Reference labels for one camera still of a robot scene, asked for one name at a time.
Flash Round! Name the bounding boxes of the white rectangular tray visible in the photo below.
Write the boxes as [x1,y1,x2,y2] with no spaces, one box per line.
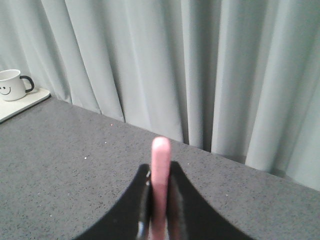
[0,87,51,123]

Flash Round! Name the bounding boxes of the pink chopstick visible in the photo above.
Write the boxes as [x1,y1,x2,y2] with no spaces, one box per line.
[151,136,171,240]

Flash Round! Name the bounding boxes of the white smiley face mug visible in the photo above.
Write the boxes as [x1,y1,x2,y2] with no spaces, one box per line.
[0,69,35,102]

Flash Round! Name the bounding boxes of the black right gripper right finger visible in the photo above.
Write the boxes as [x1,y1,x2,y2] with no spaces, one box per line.
[166,161,252,240]

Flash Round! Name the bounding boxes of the grey pleated curtain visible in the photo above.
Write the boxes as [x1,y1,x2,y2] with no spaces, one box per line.
[0,0,320,190]

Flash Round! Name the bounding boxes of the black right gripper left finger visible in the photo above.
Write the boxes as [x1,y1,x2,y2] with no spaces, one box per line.
[75,164,152,240]

